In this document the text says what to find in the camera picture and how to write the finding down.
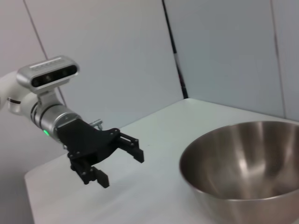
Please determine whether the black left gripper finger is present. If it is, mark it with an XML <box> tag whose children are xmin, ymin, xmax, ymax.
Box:
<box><xmin>116</xmin><ymin>132</ymin><xmax>144</xmax><ymax>163</ymax></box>
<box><xmin>70</xmin><ymin>160</ymin><xmax>111</xmax><ymax>189</ymax></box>

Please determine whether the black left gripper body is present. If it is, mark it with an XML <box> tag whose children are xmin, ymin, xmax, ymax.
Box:
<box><xmin>55</xmin><ymin>118</ymin><xmax>121</xmax><ymax>164</ymax></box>

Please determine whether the stainless steel bowl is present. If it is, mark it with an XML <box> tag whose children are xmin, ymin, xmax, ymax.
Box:
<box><xmin>179</xmin><ymin>120</ymin><xmax>299</xmax><ymax>224</ymax></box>

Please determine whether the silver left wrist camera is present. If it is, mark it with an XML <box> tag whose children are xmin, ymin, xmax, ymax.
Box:
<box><xmin>16</xmin><ymin>55</ymin><xmax>80</xmax><ymax>94</ymax></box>

